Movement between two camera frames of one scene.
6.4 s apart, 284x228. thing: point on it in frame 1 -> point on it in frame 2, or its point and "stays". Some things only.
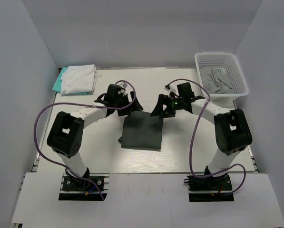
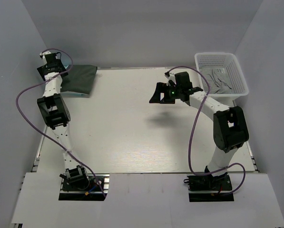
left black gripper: (136, 107) -> (42, 69)
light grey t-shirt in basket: (216, 80) stays
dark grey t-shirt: (142, 131) -> (79, 80)
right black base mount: (217, 188) stays
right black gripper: (165, 99) -> (161, 89)
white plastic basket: (220, 76) stays
